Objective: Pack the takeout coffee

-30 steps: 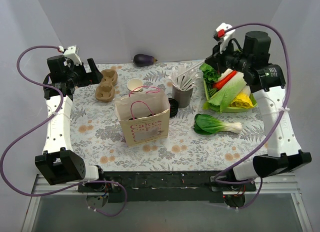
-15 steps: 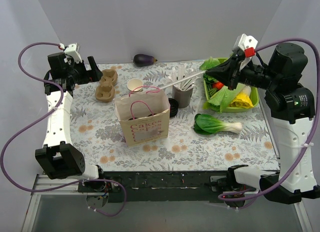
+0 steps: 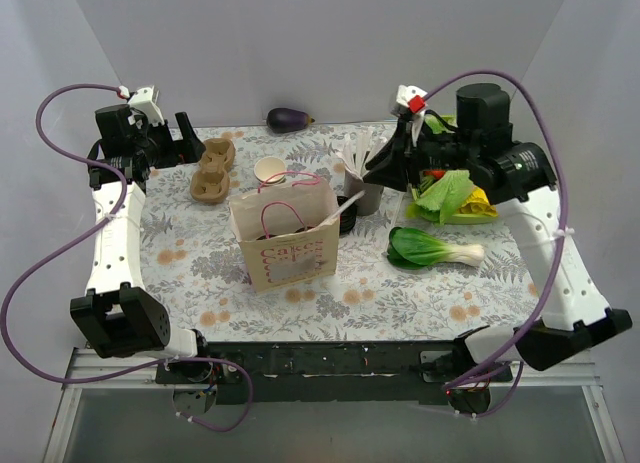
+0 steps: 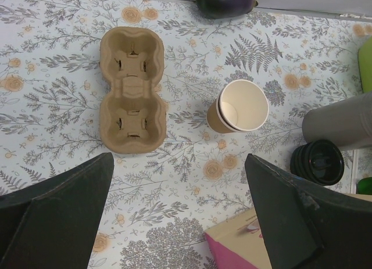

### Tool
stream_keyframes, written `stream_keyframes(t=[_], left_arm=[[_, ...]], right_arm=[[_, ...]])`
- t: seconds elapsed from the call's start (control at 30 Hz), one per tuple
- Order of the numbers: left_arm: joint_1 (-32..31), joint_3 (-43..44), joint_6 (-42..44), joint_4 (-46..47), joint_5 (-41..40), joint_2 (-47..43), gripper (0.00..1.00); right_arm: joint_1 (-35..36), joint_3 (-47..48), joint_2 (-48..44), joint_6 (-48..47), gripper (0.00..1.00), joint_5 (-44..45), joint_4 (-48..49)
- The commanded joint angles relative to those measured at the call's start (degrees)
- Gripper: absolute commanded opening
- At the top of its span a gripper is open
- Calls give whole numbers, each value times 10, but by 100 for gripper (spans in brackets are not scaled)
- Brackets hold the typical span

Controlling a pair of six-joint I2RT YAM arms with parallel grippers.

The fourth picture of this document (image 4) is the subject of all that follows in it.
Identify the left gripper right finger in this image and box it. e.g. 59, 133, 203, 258
245, 154, 371, 268

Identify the stack of paper cups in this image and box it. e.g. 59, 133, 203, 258
206, 79, 269, 134

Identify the grey holder cup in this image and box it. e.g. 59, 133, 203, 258
302, 92, 371, 150

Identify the stack of black lids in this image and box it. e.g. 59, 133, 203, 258
290, 139, 345, 186

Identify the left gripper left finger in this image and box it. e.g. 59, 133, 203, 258
1, 153, 114, 268

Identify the bok choy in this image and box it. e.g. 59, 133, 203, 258
356, 177, 372, 195

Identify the purple eggplant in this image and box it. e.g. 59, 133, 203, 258
195, 0, 258, 19

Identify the green plastic basket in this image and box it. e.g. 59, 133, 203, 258
358, 37, 372, 93

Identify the stack of cardboard carriers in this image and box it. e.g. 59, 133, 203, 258
99, 27, 166, 154

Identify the paper bag with pink handles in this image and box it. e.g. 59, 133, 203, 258
204, 193, 372, 269

